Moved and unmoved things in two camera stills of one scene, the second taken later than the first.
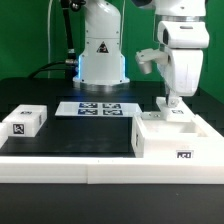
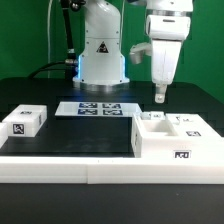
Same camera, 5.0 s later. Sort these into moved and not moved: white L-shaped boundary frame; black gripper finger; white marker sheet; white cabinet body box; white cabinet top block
Moved: black gripper finger
Not moved: white marker sheet; white L-shaped boundary frame; white cabinet top block; white cabinet body box
